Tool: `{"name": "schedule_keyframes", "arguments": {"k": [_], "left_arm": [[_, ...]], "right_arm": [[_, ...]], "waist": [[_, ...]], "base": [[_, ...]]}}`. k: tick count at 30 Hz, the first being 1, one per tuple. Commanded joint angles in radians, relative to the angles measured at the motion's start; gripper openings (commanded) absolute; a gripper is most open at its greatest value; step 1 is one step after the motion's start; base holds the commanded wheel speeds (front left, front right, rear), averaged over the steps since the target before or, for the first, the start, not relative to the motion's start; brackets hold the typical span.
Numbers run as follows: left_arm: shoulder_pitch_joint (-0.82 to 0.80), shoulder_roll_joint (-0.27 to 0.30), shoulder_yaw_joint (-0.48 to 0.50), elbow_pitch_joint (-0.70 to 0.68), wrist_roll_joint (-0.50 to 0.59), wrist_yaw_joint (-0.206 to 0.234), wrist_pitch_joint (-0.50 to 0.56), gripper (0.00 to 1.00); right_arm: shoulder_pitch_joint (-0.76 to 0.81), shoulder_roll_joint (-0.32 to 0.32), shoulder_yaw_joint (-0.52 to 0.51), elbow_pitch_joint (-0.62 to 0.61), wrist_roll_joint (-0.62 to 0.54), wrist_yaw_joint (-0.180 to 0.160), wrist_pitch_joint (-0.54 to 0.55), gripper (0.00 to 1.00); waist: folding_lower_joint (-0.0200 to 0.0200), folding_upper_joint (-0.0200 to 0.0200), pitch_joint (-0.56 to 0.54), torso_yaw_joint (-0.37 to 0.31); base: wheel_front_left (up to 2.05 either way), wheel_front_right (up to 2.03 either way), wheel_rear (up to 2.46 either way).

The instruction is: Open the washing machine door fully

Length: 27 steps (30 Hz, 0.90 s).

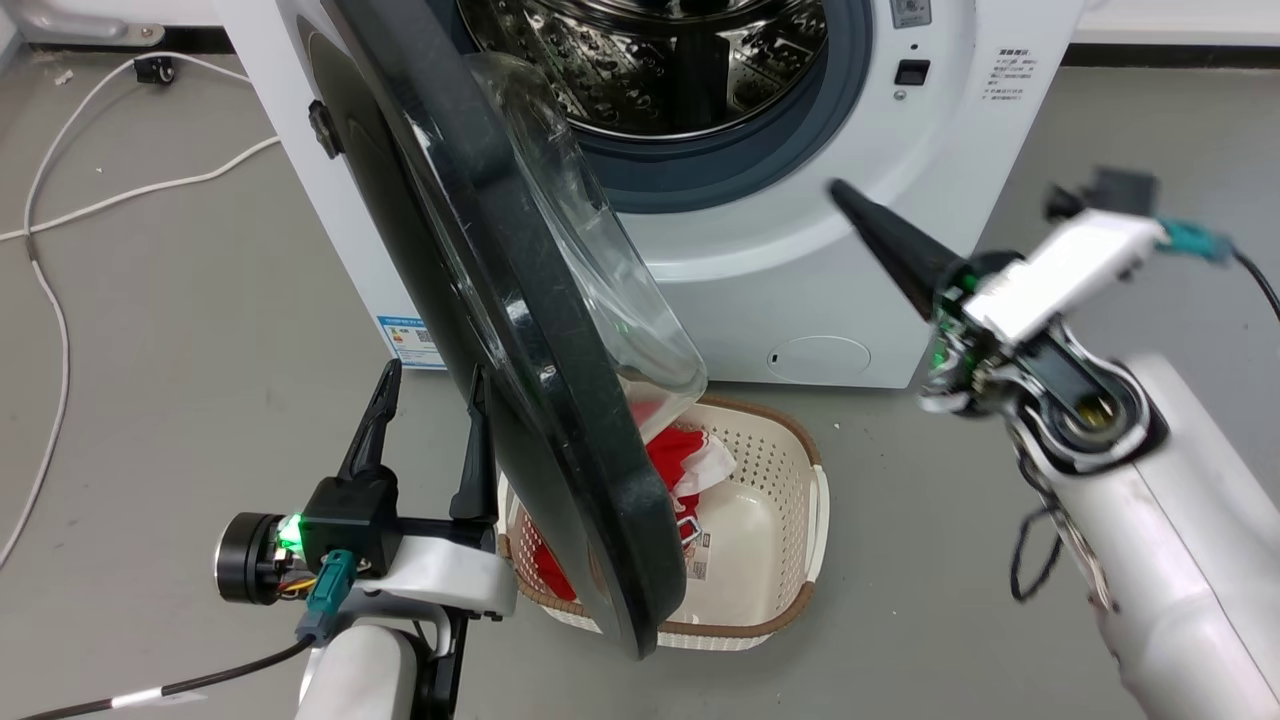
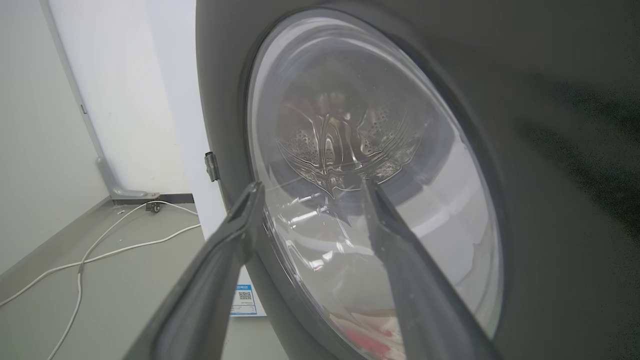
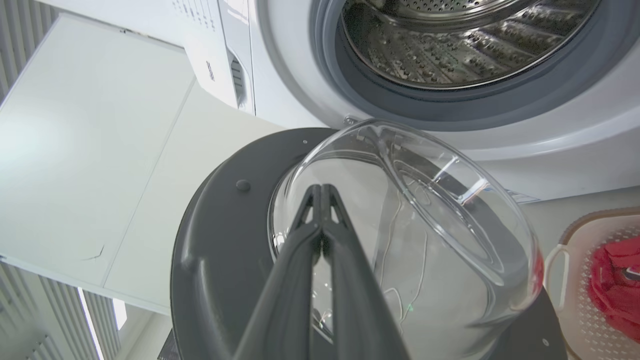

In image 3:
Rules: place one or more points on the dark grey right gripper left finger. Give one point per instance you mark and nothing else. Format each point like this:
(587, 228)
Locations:
(285, 295)

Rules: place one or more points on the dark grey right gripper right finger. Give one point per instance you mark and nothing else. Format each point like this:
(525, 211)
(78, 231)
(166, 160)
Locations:
(357, 300)

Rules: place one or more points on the grey washer door with glass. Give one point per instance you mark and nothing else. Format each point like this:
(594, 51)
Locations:
(220, 260)

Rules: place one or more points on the white front-load washing machine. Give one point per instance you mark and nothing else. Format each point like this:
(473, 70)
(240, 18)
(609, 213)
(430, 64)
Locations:
(550, 125)

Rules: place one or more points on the beige perforated laundry basket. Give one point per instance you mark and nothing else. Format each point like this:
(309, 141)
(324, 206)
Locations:
(580, 310)

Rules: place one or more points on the white cabinet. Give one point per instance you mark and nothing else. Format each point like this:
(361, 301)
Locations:
(90, 165)

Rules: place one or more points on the red garment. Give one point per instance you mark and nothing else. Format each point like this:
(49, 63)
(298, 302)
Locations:
(617, 290)

